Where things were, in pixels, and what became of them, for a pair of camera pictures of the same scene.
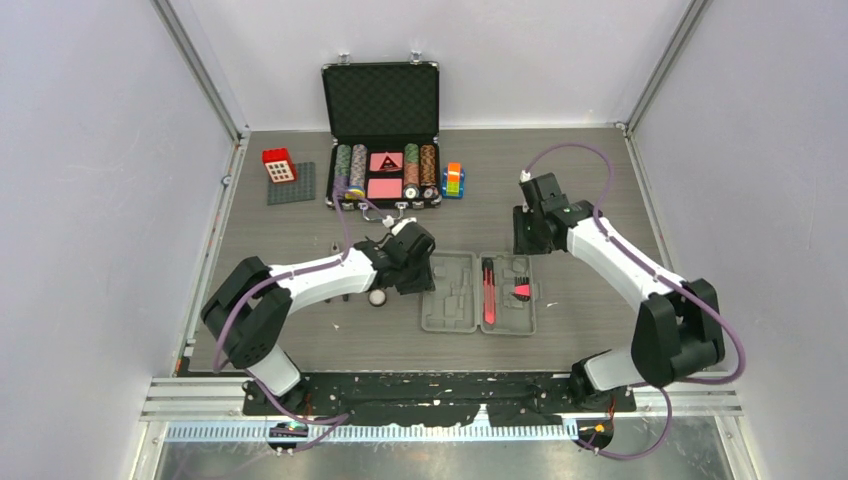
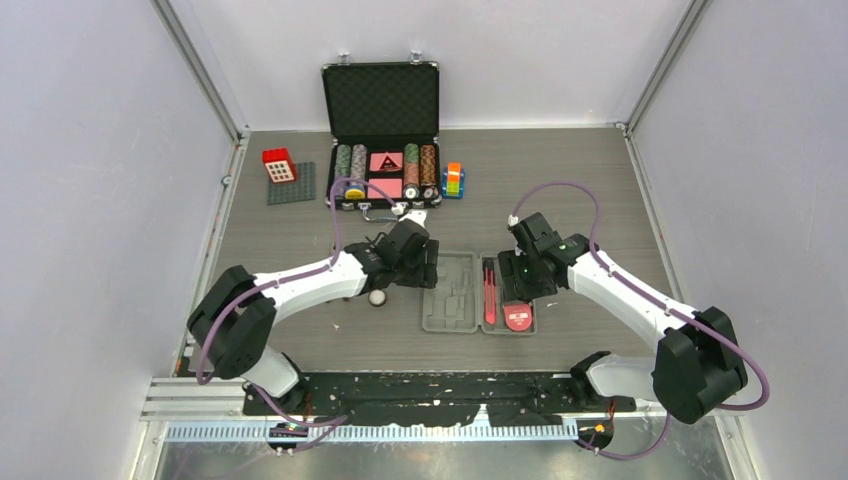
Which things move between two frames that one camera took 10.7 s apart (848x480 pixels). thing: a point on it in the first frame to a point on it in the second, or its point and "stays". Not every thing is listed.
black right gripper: x=521 y=245 to x=510 y=262
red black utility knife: x=489 y=290 stays
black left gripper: x=423 y=283 stays
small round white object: x=377 y=297 stays
